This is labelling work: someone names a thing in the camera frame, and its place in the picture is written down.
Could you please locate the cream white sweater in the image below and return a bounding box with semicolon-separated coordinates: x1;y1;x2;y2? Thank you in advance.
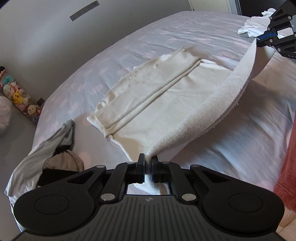
87;42;275;164

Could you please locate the white cloth pile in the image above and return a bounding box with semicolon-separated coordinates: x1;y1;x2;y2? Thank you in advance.
237;7;292;39

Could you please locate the cream white door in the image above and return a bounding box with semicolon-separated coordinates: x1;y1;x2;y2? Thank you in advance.
189;0;239;15

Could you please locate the brown garment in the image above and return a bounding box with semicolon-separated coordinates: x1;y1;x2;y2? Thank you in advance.
45;150;84;172

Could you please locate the black garment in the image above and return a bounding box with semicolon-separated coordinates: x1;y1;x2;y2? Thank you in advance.
37;146;78;187

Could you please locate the polka dot bed sheet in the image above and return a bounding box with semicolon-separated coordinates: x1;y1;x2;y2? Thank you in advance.
4;10;296;209

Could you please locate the grey garment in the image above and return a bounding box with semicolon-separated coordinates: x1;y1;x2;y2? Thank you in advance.
5;119;76;197

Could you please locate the red orange blanket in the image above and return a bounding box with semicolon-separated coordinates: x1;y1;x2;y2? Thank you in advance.
273;129;296;212

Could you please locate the pink rolled duvet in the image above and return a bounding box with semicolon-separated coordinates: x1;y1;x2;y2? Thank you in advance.
0;96;13;136

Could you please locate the plush toy hanging organizer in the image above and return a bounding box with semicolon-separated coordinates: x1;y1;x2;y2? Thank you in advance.
1;66;42;125

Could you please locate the black wall socket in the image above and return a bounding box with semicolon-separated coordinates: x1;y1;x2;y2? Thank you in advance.
37;98;45;106

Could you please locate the grey wall switch panel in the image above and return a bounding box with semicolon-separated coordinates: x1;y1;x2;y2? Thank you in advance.
70;1;99;21

